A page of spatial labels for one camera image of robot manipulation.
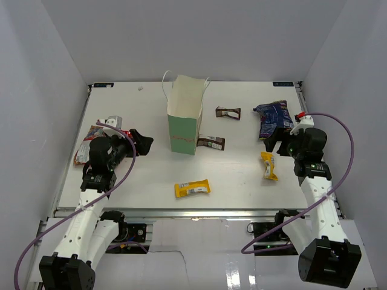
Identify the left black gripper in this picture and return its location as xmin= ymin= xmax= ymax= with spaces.
xmin=105 ymin=129 xmax=153 ymax=170

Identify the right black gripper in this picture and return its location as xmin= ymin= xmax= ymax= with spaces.
xmin=264 ymin=126 xmax=305 ymax=160

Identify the purple chip bag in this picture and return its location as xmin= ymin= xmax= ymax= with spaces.
xmin=253 ymin=100 xmax=294 ymax=140

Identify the green white paper bag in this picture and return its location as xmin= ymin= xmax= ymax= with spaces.
xmin=163 ymin=75 xmax=211 ymax=155

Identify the red cookie snack bag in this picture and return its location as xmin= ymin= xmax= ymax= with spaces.
xmin=73 ymin=126 xmax=105 ymax=166

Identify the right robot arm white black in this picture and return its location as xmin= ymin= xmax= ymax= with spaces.
xmin=264 ymin=127 xmax=362 ymax=288

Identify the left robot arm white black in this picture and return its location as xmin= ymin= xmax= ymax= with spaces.
xmin=39 ymin=129 xmax=154 ymax=289

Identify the brown bar wrapper near bag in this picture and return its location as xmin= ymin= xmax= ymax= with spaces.
xmin=197 ymin=134 xmax=226 ymax=151

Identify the yellow bar wrapper right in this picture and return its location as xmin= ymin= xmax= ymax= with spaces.
xmin=261 ymin=152 xmax=278 ymax=181

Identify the yellow bar wrapper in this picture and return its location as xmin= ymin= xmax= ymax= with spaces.
xmin=174 ymin=179 xmax=211 ymax=198
xmin=261 ymin=152 xmax=278 ymax=181

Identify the brown bar wrapper far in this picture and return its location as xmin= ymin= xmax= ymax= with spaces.
xmin=215 ymin=106 xmax=241 ymax=120

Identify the blue label right corner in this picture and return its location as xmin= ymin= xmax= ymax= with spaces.
xmin=273 ymin=82 xmax=294 ymax=87

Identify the blue label corner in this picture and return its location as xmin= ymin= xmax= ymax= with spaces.
xmin=273 ymin=82 xmax=294 ymax=87
xmin=93 ymin=82 xmax=114 ymax=88

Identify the blue label left corner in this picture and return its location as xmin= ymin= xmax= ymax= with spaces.
xmin=93 ymin=82 xmax=114 ymax=88

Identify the yellow bar wrapper centre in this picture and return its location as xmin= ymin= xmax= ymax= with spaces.
xmin=174 ymin=179 xmax=211 ymax=198

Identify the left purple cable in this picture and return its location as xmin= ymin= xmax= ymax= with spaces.
xmin=13 ymin=120 xmax=137 ymax=290

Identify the purple cable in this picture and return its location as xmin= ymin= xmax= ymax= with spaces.
xmin=13 ymin=120 xmax=137 ymax=290
xmin=241 ymin=112 xmax=355 ymax=255

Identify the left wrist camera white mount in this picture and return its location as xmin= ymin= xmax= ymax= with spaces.
xmin=99 ymin=115 xmax=122 ymax=138

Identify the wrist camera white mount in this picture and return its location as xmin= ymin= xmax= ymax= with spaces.
xmin=290 ymin=112 xmax=314 ymax=135
xmin=99 ymin=115 xmax=122 ymax=138

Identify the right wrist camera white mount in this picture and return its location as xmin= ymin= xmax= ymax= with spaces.
xmin=290 ymin=112 xmax=314 ymax=135

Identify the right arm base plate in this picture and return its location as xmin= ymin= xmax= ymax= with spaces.
xmin=247 ymin=221 xmax=303 ymax=256

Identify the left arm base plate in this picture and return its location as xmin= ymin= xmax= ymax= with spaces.
xmin=113 ymin=222 xmax=147 ymax=243

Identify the aluminium front rail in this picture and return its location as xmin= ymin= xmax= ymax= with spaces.
xmin=53 ymin=208 xmax=345 ymax=220

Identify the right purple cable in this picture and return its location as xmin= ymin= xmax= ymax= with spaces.
xmin=241 ymin=112 xmax=355 ymax=255

